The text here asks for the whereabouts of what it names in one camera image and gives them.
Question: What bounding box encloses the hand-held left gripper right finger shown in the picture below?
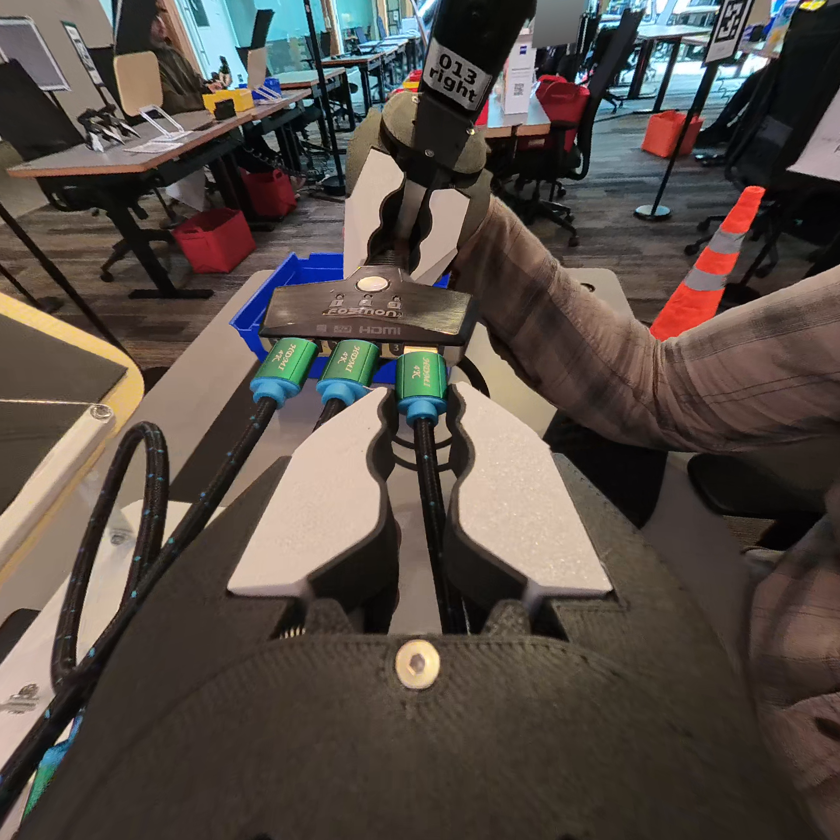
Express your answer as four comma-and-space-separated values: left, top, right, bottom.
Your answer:
444, 384, 615, 634

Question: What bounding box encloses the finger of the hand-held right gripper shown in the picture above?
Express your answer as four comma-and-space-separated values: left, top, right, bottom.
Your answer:
344, 147, 401, 283
410, 184, 494, 284

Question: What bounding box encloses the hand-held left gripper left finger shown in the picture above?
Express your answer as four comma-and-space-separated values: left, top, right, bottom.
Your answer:
226, 385, 401, 634

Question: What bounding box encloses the black hdmi switch box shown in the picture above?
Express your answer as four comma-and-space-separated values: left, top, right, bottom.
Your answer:
260, 269, 480, 349

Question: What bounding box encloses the black braided hdmi cable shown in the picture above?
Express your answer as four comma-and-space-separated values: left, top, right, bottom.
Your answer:
397, 348, 471, 634
0, 335, 384, 815

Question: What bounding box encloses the person's right forearm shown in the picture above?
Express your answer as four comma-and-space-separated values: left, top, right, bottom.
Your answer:
453, 197, 840, 454

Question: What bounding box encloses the grey office desk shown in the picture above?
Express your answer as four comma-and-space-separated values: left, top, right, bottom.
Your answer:
476, 99, 552, 217

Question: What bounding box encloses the white carton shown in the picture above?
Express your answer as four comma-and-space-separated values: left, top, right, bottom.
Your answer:
499, 42, 536, 119

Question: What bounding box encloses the red plastic bin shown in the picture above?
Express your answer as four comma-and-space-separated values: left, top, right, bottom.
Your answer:
243, 168, 298, 219
174, 208, 257, 274

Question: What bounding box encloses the blue divided plastic bin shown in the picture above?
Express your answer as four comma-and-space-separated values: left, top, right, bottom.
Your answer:
230, 252, 454, 388

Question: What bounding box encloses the black stand pole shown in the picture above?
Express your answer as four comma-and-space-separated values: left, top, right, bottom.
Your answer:
305, 0, 350, 198

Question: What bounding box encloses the black office chair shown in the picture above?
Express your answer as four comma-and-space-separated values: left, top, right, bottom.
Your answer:
506, 7, 647, 248

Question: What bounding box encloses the white stand base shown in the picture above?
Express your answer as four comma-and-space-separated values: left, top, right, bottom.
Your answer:
0, 493, 185, 788

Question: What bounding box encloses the orange plastic bin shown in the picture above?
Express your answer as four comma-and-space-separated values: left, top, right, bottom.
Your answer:
644, 109, 704, 160

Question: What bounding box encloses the long office desk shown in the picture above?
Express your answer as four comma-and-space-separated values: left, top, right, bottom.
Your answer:
7, 73, 355, 300

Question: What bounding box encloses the orange striped traffic cone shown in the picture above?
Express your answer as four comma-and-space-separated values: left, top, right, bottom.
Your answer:
650, 184, 766, 342

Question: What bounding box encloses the black and white tag board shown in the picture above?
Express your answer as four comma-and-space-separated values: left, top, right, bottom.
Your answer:
637, 0, 756, 221

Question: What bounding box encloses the person's torso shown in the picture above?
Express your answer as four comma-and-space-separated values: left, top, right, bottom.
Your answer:
742, 447, 840, 840

